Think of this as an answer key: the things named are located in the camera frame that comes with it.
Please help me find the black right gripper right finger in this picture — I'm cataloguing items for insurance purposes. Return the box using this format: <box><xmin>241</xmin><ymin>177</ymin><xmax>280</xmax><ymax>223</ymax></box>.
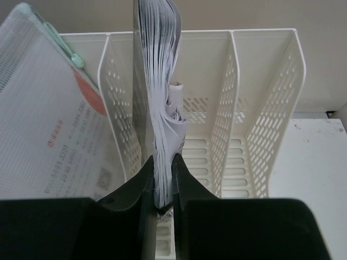
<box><xmin>172</xmin><ymin>154</ymin><xmax>330</xmax><ymax>259</ymax></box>

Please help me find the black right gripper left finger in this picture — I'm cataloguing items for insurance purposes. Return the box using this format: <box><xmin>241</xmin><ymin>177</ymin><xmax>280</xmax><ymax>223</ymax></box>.
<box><xmin>1</xmin><ymin>158</ymin><xmax>157</xmax><ymax>259</ymax></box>

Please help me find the clear zip folder red paper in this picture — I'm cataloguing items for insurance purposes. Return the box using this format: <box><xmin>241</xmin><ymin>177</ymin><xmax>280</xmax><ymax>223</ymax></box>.
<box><xmin>1</xmin><ymin>3</ymin><xmax>115</xmax><ymax>200</ymax></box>

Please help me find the grey booklet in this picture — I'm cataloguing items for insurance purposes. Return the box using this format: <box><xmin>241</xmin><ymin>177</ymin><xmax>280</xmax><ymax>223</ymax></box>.
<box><xmin>133</xmin><ymin>1</ymin><xmax>188</xmax><ymax>215</ymax></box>

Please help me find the white file rack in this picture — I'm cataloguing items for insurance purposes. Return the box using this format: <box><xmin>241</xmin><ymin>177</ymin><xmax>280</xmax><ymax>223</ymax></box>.
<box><xmin>63</xmin><ymin>29</ymin><xmax>306</xmax><ymax>259</ymax></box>

